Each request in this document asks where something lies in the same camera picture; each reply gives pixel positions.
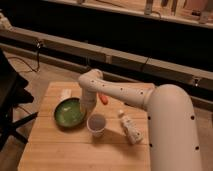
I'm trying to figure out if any white plastic bottle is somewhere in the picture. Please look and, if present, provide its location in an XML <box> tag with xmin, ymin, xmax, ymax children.
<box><xmin>118</xmin><ymin>110</ymin><xmax>143</xmax><ymax>145</ymax></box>

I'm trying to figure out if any green ceramic bowl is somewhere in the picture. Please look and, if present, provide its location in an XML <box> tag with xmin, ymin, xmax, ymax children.
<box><xmin>54</xmin><ymin>97</ymin><xmax>85</xmax><ymax>128</ymax></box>

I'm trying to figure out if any white paper cup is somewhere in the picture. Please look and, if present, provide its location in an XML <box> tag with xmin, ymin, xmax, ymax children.
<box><xmin>87</xmin><ymin>114</ymin><xmax>106</xmax><ymax>137</ymax></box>

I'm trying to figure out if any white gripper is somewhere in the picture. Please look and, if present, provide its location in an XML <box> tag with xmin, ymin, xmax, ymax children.
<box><xmin>80</xmin><ymin>88</ymin><xmax>97</xmax><ymax>115</ymax></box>

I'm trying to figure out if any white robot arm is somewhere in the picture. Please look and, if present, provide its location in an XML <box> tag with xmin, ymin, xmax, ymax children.
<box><xmin>78</xmin><ymin>69</ymin><xmax>203</xmax><ymax>171</ymax></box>

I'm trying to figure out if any black chair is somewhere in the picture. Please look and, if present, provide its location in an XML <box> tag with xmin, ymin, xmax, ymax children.
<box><xmin>0</xmin><ymin>49</ymin><xmax>38</xmax><ymax>151</ymax></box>

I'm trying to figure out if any orange carrot toy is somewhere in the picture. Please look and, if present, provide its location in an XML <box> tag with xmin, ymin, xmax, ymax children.
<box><xmin>98</xmin><ymin>93</ymin><xmax>108</xmax><ymax>105</ymax></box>

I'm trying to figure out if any white sponge block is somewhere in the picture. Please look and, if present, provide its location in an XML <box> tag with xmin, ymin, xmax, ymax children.
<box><xmin>61</xmin><ymin>89</ymin><xmax>72</xmax><ymax>100</ymax></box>

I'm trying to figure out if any black cable on floor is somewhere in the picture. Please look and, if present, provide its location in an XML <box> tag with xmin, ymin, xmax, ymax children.
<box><xmin>5</xmin><ymin>40</ymin><xmax>44</xmax><ymax>74</ymax></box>

